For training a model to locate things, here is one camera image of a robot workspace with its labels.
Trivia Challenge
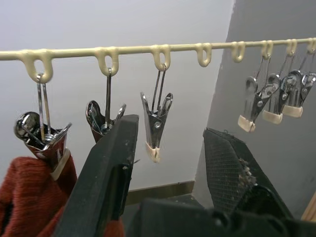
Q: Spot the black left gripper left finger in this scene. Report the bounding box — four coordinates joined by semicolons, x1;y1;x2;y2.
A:
52;114;139;237

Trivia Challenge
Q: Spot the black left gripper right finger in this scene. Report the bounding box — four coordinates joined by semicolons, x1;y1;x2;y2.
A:
202;127;295;219

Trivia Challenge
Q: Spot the red knitted sock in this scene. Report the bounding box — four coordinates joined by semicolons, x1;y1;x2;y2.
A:
0;147;125;237

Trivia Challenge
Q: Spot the metal clip with cream tips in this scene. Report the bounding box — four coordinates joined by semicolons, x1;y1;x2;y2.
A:
281;48;316;119
237;54;282;133
85;68;127;144
14;73;73;180
262;52;303;125
140;63;173;163

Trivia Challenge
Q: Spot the cream clip hanger bar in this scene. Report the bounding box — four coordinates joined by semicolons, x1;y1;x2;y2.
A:
0;37;316;83

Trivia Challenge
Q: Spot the brass baseboard strip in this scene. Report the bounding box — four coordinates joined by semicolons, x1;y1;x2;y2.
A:
125;180;196;207

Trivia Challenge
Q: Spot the light wooden board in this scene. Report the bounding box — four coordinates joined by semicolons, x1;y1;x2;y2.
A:
300;194;316;223

